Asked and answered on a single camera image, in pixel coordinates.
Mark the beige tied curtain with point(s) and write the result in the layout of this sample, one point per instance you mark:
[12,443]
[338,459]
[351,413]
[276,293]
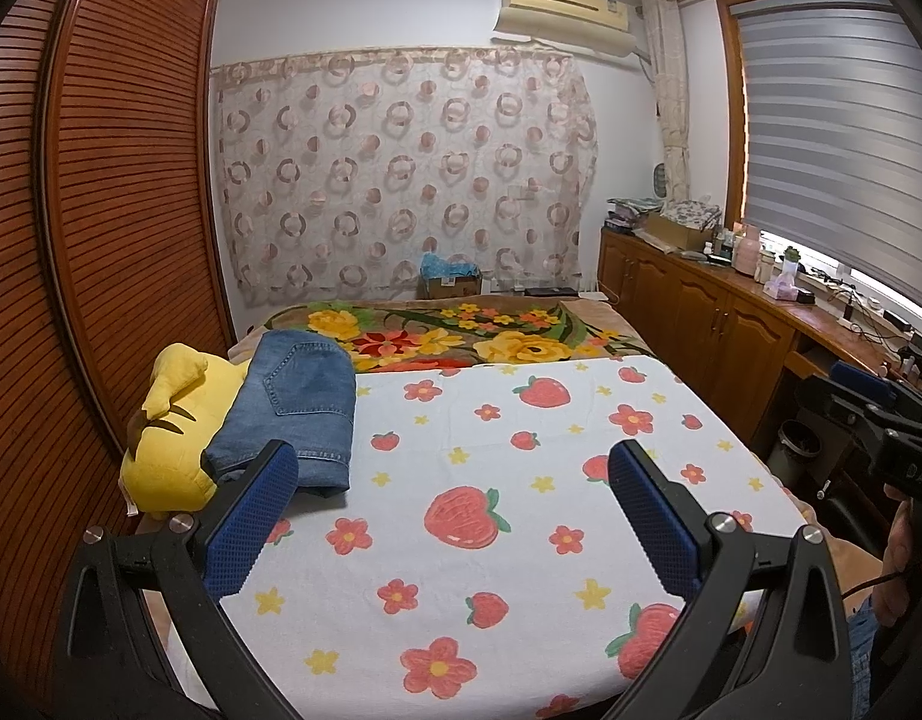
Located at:
[671,90]

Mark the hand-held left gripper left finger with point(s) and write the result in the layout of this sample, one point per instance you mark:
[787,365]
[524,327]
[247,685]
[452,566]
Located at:
[255,517]

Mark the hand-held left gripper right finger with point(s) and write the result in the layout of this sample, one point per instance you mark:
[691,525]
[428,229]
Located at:
[652,517]

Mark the blue denim pants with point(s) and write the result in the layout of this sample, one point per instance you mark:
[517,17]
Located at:
[296,405]

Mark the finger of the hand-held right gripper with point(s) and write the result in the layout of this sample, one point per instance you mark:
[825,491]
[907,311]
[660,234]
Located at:
[862,376]
[836,409]

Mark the black trash bin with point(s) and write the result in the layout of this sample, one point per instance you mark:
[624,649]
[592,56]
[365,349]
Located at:
[799,450]

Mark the floral brown blanket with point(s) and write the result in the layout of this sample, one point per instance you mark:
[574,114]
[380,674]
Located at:
[446,334]

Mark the small potted plant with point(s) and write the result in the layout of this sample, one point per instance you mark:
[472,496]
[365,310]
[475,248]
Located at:
[791,256]

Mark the lilac tissue pack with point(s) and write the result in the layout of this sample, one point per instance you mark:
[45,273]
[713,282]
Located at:
[780,286]

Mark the patterned cloth stack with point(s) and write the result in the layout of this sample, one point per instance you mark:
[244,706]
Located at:
[690,211]

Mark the blue denim garment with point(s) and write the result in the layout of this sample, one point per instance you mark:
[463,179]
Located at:
[862,652]

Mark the grey striped window blind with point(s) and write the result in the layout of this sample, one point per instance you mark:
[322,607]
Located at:
[836,120]

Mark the flat cardboard box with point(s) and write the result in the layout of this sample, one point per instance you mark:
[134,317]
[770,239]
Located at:
[678,232]

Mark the pink bottle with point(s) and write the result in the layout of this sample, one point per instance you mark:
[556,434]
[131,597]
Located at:
[746,255]

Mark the person's right hand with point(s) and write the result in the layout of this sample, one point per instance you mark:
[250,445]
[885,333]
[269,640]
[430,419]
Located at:
[900,540]

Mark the beige air conditioner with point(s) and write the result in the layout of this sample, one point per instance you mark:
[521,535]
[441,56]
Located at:
[566,11]

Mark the strawberry print white blanket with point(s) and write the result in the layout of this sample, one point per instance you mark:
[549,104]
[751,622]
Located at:
[506,577]

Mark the wooden louvered wardrobe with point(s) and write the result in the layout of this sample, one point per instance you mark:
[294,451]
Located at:
[116,225]

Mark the cardboard box with blue cloth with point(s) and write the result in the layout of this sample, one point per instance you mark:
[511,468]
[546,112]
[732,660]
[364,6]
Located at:
[450,277]

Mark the circle patterned wall curtain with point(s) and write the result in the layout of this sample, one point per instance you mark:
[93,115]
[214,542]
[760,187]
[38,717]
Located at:
[401,172]

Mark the yellow plush toy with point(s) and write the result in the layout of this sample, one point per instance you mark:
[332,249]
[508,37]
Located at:
[176,457]

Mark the wooden cabinet counter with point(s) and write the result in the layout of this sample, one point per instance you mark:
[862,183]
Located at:
[693,307]

